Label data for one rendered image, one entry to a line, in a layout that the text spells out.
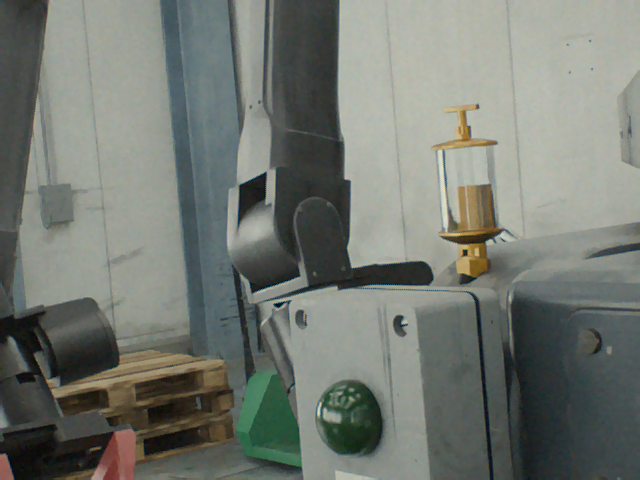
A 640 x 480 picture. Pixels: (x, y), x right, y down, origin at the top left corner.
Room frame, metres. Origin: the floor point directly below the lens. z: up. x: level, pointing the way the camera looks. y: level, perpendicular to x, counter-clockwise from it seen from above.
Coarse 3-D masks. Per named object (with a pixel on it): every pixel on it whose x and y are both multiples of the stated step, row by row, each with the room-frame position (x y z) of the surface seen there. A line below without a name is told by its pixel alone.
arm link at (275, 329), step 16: (272, 304) 0.83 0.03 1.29; (288, 304) 0.81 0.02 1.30; (272, 320) 0.81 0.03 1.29; (288, 320) 0.81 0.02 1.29; (272, 336) 0.81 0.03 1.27; (288, 336) 0.80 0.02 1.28; (272, 352) 0.82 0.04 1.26; (288, 352) 0.80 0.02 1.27; (288, 368) 0.80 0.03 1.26; (288, 384) 0.80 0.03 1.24
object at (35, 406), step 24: (0, 384) 1.10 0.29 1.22; (24, 384) 1.10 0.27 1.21; (0, 408) 1.09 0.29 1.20; (24, 408) 1.09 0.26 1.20; (48, 408) 1.09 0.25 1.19; (0, 432) 1.05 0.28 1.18; (24, 432) 1.06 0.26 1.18; (48, 432) 1.07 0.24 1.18; (24, 456) 1.09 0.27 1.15; (48, 456) 1.09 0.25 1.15; (72, 456) 1.12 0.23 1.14
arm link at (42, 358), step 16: (0, 336) 1.13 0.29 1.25; (16, 336) 1.14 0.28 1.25; (32, 336) 1.16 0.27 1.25; (0, 352) 1.12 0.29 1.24; (16, 352) 1.13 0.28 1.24; (32, 352) 1.15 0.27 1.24; (48, 352) 1.14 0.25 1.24; (0, 368) 1.11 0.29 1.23; (16, 368) 1.11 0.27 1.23; (32, 368) 1.12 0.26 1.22; (48, 368) 1.15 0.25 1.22
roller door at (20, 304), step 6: (18, 246) 8.43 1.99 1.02; (18, 252) 8.43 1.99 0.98; (18, 258) 8.42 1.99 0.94; (18, 264) 8.42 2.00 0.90; (18, 270) 8.42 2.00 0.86; (18, 276) 8.42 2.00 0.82; (18, 282) 8.41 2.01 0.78; (24, 282) 8.44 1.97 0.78; (18, 288) 8.41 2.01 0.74; (24, 288) 8.44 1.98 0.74; (12, 294) 8.40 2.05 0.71; (18, 294) 8.41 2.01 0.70; (24, 294) 8.44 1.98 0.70; (12, 300) 8.41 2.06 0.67; (18, 300) 8.41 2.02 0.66; (24, 300) 8.43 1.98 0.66; (12, 306) 8.43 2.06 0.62; (18, 306) 8.40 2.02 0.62; (24, 306) 8.43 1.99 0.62
